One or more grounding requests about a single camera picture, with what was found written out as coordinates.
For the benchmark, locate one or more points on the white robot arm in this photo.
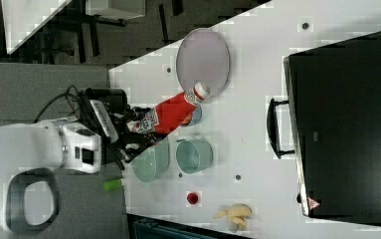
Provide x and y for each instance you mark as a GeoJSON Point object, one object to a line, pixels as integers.
{"type": "Point", "coordinates": [30, 153]}

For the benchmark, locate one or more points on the small red toy fruit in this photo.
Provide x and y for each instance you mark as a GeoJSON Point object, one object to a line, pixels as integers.
{"type": "Point", "coordinates": [193, 198]}

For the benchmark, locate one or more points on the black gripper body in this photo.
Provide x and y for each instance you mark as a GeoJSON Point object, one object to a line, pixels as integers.
{"type": "Point", "coordinates": [97, 118]}

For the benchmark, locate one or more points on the round grey plate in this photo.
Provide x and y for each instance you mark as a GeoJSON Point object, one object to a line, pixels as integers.
{"type": "Point", "coordinates": [203, 56]}

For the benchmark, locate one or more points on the toy banana bunch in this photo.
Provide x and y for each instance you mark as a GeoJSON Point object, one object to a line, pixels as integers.
{"type": "Point", "coordinates": [236, 216]}

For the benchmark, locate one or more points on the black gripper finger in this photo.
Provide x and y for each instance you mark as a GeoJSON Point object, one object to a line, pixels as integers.
{"type": "Point", "coordinates": [138, 113]}
{"type": "Point", "coordinates": [135, 144]}

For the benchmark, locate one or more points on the red ketchup bottle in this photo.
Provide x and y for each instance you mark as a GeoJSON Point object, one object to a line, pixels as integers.
{"type": "Point", "coordinates": [167, 116]}

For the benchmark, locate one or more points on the teal green cup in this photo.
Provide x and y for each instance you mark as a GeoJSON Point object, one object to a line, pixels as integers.
{"type": "Point", "coordinates": [194, 155]}

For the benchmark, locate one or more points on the black toaster oven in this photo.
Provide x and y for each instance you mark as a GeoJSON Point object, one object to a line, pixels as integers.
{"type": "Point", "coordinates": [334, 102]}

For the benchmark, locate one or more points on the small blue bowl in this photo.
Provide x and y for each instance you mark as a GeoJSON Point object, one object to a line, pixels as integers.
{"type": "Point", "coordinates": [193, 118]}

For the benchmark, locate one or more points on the green marker pen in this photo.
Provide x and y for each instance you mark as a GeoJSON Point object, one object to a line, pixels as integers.
{"type": "Point", "coordinates": [114, 184]}

